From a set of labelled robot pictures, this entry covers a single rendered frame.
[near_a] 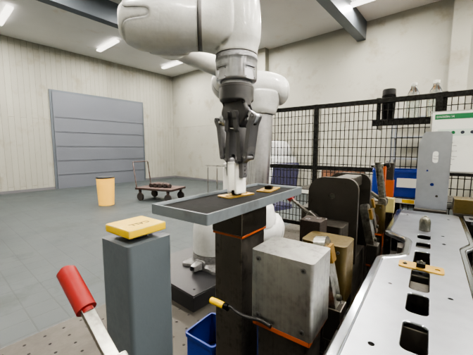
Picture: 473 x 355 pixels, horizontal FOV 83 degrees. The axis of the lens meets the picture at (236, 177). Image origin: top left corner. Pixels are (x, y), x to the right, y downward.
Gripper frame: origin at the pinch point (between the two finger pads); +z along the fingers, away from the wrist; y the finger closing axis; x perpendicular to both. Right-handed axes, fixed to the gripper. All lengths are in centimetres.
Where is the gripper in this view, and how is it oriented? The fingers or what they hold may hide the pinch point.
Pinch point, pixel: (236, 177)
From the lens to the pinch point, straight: 60.1
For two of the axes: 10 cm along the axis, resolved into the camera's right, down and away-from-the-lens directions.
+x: 7.3, -0.7, 6.8
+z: 0.0, 9.9, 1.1
